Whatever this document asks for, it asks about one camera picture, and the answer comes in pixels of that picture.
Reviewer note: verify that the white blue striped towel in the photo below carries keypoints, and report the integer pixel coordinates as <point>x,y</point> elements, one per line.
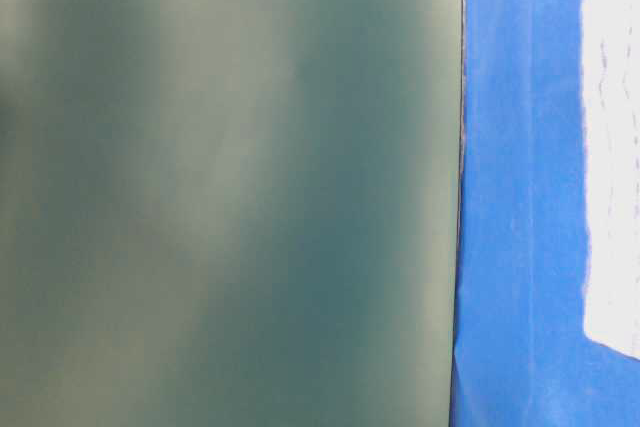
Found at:
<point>610,97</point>

